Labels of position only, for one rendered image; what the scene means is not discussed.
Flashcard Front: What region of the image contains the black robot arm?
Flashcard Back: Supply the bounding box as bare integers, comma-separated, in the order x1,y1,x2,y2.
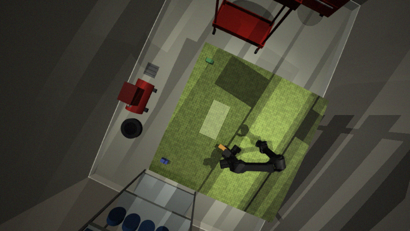
219,140,286,174

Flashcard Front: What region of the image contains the small green block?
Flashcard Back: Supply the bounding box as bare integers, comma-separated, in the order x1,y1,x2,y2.
206,58,214,64

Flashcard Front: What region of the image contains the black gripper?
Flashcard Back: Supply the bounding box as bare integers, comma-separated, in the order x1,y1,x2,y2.
229,145,241,159

